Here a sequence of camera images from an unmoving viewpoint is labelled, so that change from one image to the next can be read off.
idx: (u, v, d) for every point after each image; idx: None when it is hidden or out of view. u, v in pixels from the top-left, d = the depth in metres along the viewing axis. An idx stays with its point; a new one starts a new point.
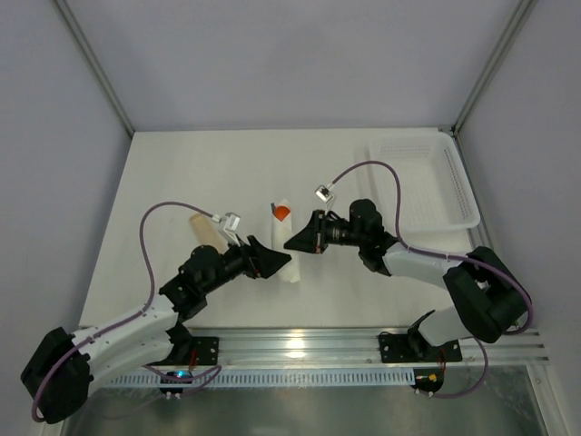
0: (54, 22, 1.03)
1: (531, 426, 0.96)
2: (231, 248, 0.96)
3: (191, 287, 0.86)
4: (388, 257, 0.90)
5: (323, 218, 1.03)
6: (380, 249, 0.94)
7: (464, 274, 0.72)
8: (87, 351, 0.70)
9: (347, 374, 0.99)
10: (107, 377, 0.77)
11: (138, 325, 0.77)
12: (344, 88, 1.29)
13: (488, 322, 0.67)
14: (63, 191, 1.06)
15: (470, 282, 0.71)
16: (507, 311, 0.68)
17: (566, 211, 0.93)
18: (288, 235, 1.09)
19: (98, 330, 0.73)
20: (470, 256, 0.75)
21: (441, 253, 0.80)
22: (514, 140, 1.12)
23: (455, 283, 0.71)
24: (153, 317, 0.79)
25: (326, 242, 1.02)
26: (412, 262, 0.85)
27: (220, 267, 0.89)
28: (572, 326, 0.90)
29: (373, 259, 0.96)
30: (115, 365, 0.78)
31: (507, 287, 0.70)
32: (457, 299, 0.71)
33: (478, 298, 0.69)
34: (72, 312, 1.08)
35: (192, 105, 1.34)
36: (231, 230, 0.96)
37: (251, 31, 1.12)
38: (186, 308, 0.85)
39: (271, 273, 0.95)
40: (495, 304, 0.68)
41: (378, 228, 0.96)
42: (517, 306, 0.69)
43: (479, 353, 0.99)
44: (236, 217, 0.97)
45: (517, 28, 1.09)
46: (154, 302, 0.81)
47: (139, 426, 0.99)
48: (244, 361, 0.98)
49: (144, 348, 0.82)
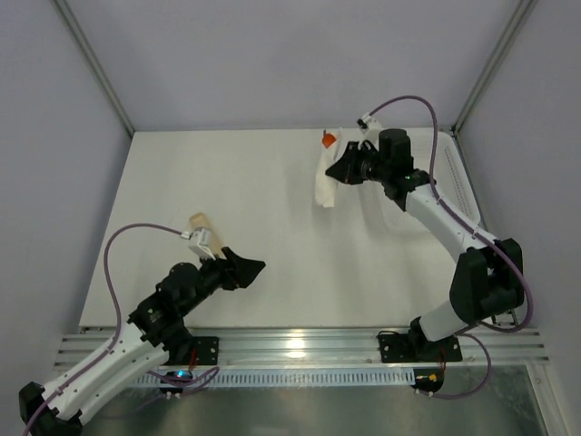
0: (54, 21, 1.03)
1: (531, 426, 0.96)
2: (204, 262, 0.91)
3: (168, 307, 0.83)
4: (413, 195, 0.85)
5: (355, 150, 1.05)
6: (407, 182, 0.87)
7: (483, 262, 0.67)
8: (56, 405, 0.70)
9: (347, 374, 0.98)
10: (103, 403, 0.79)
11: (107, 363, 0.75)
12: (345, 87, 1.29)
13: (479, 314, 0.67)
14: (64, 191, 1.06)
15: (485, 269, 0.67)
16: (497, 306, 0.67)
17: (569, 209, 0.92)
18: (329, 164, 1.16)
19: (65, 380, 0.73)
20: (495, 244, 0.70)
21: (468, 228, 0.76)
22: (515, 139, 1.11)
23: (470, 266, 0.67)
24: (122, 351, 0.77)
25: (355, 175, 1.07)
26: (432, 213, 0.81)
27: (200, 284, 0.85)
28: (574, 324, 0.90)
29: (394, 187, 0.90)
30: (104, 392, 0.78)
31: (512, 287, 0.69)
32: (460, 279, 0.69)
33: (481, 285, 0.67)
34: (72, 312, 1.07)
35: (192, 104, 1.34)
36: (205, 244, 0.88)
37: (251, 30, 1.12)
38: (162, 331, 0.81)
39: (251, 282, 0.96)
40: (492, 296, 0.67)
41: (408, 158, 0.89)
42: (510, 304, 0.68)
43: (480, 353, 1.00)
44: (208, 232, 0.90)
45: (518, 26, 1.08)
46: (122, 335, 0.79)
47: (138, 426, 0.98)
48: (244, 361, 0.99)
49: (135, 368, 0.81)
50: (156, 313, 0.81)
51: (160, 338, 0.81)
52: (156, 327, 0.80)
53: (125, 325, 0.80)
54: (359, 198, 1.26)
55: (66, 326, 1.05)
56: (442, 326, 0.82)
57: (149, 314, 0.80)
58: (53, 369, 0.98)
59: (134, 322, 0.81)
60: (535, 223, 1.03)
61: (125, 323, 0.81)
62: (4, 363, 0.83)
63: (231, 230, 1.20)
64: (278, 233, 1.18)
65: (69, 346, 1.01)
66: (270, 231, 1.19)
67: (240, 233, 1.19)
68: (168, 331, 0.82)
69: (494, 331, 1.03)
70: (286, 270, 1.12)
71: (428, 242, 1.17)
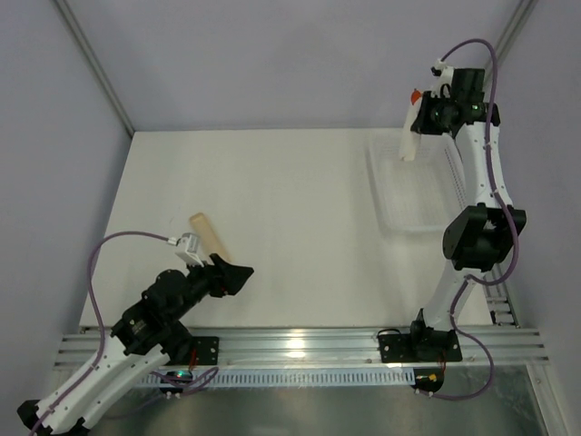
0: (54, 21, 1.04)
1: (532, 426, 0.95)
2: (192, 269, 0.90)
3: (152, 316, 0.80)
4: (467, 126, 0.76)
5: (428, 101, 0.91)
6: (470, 108, 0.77)
7: (481, 220, 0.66)
8: (49, 423, 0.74)
9: (347, 374, 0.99)
10: (104, 408, 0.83)
11: (94, 380, 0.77)
12: (345, 87, 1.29)
13: (457, 255, 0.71)
14: (64, 192, 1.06)
15: (480, 224, 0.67)
16: (475, 256, 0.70)
17: (569, 208, 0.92)
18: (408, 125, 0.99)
19: (56, 398, 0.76)
20: (507, 208, 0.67)
21: (492, 183, 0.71)
22: (515, 138, 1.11)
23: (468, 216, 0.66)
24: (107, 367, 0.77)
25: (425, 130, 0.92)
26: (474, 155, 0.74)
27: (187, 292, 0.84)
28: (575, 324, 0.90)
29: (454, 111, 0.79)
30: (104, 399, 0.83)
31: (501, 246, 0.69)
32: (457, 222, 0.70)
33: (469, 235, 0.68)
34: (71, 312, 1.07)
35: (192, 104, 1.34)
36: (193, 250, 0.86)
37: (251, 30, 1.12)
38: (147, 340, 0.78)
39: (238, 290, 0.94)
40: (477, 246, 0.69)
41: (479, 88, 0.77)
42: (489, 259, 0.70)
43: (480, 353, 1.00)
44: (195, 237, 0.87)
45: (519, 26, 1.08)
46: (107, 350, 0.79)
47: (137, 426, 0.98)
48: (244, 361, 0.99)
49: (134, 371, 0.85)
50: (138, 323, 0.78)
51: (145, 348, 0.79)
52: (140, 337, 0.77)
53: (109, 339, 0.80)
54: (363, 198, 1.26)
55: (66, 326, 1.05)
56: (442, 306, 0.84)
57: (132, 325, 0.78)
58: (53, 369, 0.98)
59: (117, 334, 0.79)
60: (535, 223, 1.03)
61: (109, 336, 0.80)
62: (4, 363, 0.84)
63: (232, 229, 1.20)
64: (277, 233, 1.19)
65: (69, 346, 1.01)
66: (272, 231, 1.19)
67: (241, 233, 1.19)
68: (152, 340, 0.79)
69: (494, 331, 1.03)
70: (286, 271, 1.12)
71: (430, 242, 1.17)
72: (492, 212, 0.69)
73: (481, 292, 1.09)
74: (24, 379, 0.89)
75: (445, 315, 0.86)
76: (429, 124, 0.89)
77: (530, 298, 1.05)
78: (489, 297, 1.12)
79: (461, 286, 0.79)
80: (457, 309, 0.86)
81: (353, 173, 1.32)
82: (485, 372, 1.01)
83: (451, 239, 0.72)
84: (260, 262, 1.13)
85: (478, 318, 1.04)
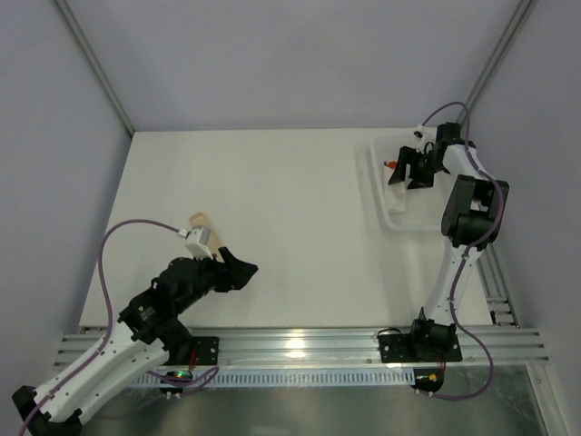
0: (54, 23, 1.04)
1: (531, 427, 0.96)
2: (203, 259, 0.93)
3: (162, 304, 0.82)
4: (451, 147, 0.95)
5: (412, 153, 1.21)
6: (449, 139, 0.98)
7: (471, 186, 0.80)
8: (48, 410, 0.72)
9: (347, 374, 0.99)
10: (103, 401, 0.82)
11: (97, 365, 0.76)
12: (346, 87, 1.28)
13: (457, 226, 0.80)
14: (64, 192, 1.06)
15: (471, 190, 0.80)
16: (470, 228, 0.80)
17: (569, 208, 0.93)
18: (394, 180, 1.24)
19: (56, 382, 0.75)
20: (495, 183, 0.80)
21: (475, 166, 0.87)
22: (513, 139, 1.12)
23: (460, 182, 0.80)
24: (113, 352, 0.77)
25: (418, 179, 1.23)
26: (459, 160, 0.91)
27: (196, 282, 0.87)
28: (572, 323, 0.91)
29: (439, 144, 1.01)
30: (103, 391, 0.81)
31: (492, 218, 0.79)
32: (450, 197, 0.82)
33: (464, 203, 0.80)
34: (69, 312, 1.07)
35: (193, 105, 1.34)
36: (204, 242, 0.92)
37: (252, 31, 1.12)
38: (154, 327, 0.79)
39: (244, 284, 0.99)
40: (471, 218, 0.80)
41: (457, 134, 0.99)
42: (485, 232, 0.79)
43: (481, 353, 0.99)
44: (202, 230, 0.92)
45: (517, 31, 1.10)
46: (113, 335, 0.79)
47: (137, 426, 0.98)
48: (244, 361, 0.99)
49: (135, 366, 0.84)
50: (147, 311, 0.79)
51: (152, 335, 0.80)
52: (148, 324, 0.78)
53: (115, 325, 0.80)
54: (366, 198, 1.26)
55: (66, 326, 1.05)
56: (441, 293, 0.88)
57: (141, 312, 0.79)
58: (53, 369, 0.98)
59: (125, 321, 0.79)
60: (534, 224, 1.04)
61: (115, 323, 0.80)
62: (4, 362, 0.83)
63: (233, 229, 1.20)
64: (277, 232, 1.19)
65: (68, 346, 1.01)
66: (276, 231, 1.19)
67: (242, 234, 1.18)
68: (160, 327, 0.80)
69: (495, 331, 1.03)
70: (287, 271, 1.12)
71: (432, 242, 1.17)
72: (479, 187, 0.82)
73: (481, 292, 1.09)
74: (23, 380, 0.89)
75: (445, 304, 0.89)
76: (418, 173, 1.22)
77: (528, 299, 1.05)
78: (489, 297, 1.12)
79: (460, 267, 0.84)
80: (457, 296, 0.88)
81: (355, 173, 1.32)
82: (485, 372, 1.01)
83: (448, 217, 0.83)
84: (260, 263, 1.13)
85: (478, 318, 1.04)
